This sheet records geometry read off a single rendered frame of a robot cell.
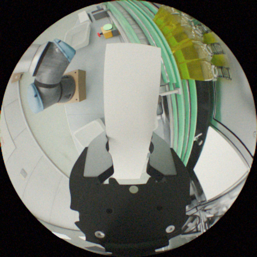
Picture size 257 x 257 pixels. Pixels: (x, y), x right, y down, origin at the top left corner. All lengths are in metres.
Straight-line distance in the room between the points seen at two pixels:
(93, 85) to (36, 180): 3.41
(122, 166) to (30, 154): 3.39
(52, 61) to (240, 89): 0.53
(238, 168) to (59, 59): 0.68
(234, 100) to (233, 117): 0.06
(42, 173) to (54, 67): 3.44
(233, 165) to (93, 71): 0.80
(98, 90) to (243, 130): 0.68
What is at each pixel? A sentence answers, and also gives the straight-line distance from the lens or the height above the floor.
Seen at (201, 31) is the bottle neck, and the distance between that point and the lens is 0.26.
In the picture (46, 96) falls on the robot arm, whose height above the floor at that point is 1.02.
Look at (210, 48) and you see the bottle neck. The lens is 0.24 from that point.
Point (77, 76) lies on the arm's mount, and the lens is 0.44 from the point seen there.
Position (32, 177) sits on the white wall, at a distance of 3.47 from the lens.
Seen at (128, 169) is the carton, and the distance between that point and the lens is 0.17.
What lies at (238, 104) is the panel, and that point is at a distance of 0.36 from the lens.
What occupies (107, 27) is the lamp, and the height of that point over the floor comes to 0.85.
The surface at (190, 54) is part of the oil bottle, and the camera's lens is 0.26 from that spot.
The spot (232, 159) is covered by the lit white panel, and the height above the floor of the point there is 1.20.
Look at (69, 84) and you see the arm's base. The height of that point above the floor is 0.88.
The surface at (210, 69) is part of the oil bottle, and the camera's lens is 0.23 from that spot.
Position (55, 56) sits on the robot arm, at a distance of 0.28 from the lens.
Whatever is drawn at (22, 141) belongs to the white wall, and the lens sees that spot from 3.46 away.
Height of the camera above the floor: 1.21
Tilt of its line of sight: 61 degrees down
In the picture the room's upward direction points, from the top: 177 degrees clockwise
